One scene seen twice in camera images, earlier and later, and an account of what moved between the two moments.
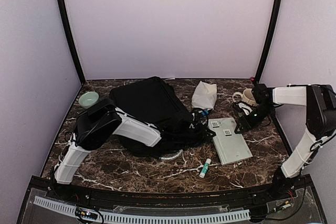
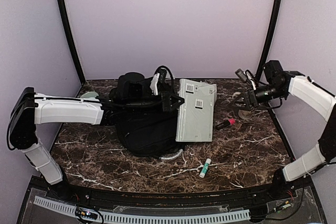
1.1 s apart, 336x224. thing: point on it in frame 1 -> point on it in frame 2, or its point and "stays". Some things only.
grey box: (231, 147) -> (195, 116)
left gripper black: (203, 134) -> (165, 98)
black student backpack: (151, 98) stays
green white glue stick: (207, 162) stays
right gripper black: (245, 123) -> (250, 98)
